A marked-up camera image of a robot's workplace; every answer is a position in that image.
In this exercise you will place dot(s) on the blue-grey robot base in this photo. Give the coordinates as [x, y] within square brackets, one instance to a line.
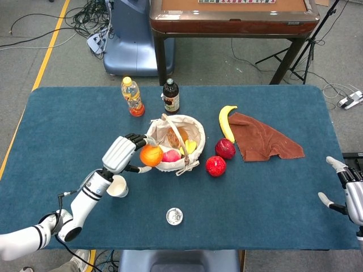
[178, 260]

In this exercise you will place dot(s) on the dark red apple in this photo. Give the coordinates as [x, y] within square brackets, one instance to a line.
[225, 149]

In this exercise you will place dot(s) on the bright red apple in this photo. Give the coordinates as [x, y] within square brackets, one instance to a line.
[216, 166]

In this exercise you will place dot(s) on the yellow star fruit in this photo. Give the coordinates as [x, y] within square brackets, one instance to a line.
[190, 146]

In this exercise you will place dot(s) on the blue table cloth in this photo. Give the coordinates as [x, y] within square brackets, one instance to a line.
[71, 127]

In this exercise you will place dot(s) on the brown bread loaf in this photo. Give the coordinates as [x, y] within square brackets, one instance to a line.
[173, 137]

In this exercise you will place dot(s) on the white shoe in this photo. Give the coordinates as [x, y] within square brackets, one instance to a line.
[80, 256]

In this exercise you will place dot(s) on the white power strip with plugs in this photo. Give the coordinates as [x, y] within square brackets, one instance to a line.
[95, 42]

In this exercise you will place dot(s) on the yellow banana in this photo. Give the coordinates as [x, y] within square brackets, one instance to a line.
[224, 122]

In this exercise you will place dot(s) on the brown towel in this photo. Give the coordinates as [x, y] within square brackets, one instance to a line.
[261, 139]

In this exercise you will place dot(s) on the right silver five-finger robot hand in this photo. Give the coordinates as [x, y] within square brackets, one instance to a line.
[354, 198]

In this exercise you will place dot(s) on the white paper cup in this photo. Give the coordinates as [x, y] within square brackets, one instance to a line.
[119, 187]

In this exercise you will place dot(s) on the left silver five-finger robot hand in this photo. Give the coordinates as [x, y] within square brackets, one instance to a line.
[119, 153]

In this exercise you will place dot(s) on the khaki trouser leg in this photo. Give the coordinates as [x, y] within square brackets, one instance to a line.
[66, 267]

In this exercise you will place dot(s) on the dark brown glass bottle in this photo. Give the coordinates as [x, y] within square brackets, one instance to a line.
[171, 97]

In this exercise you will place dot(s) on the black tripod stand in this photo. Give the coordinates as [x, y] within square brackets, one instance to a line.
[310, 42]

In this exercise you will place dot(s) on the black box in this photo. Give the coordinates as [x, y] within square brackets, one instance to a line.
[353, 158]

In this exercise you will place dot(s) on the pink peach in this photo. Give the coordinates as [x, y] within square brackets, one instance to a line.
[171, 156]

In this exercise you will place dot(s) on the yellow-cap tea bottle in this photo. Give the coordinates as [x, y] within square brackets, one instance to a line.
[132, 97]

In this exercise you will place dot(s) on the brown mahjong table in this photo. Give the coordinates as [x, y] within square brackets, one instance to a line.
[235, 24]

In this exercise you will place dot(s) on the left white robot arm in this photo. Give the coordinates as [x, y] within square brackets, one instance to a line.
[85, 198]

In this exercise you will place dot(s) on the blue-grey machine base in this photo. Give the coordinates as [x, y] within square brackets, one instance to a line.
[130, 51]

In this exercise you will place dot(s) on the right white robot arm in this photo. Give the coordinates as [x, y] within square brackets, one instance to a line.
[360, 238]

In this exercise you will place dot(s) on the small orange fruit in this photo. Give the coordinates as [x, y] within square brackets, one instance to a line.
[183, 135]

